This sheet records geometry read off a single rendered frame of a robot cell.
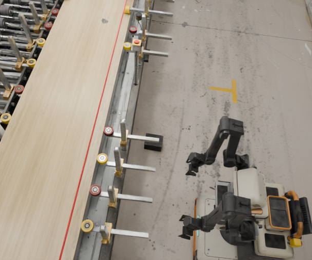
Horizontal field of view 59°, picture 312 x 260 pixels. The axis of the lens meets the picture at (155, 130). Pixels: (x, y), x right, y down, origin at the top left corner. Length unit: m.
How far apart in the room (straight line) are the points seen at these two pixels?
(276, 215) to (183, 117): 1.75
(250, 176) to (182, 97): 2.14
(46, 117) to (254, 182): 1.66
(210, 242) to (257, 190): 1.11
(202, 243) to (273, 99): 2.22
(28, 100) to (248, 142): 2.44
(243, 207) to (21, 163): 1.60
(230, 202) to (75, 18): 2.53
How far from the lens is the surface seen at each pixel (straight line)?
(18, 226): 2.12
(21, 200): 2.17
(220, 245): 2.70
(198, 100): 3.68
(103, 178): 2.40
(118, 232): 2.06
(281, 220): 2.25
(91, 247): 2.27
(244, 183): 1.72
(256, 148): 3.52
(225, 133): 1.52
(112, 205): 2.10
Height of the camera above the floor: 2.85
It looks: 59 degrees down
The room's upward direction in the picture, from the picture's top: 8 degrees clockwise
